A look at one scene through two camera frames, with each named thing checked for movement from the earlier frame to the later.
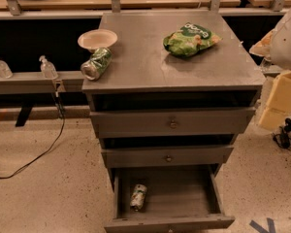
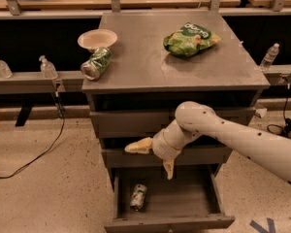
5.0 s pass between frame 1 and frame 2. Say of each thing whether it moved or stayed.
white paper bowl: stayed
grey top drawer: stayed
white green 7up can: stayed
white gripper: moved
